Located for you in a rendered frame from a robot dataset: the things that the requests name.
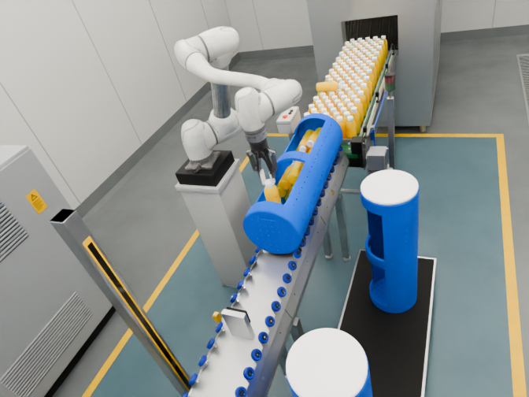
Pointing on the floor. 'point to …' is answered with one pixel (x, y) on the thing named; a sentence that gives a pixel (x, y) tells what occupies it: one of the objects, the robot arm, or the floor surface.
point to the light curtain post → (119, 294)
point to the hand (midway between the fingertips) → (267, 177)
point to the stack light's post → (391, 132)
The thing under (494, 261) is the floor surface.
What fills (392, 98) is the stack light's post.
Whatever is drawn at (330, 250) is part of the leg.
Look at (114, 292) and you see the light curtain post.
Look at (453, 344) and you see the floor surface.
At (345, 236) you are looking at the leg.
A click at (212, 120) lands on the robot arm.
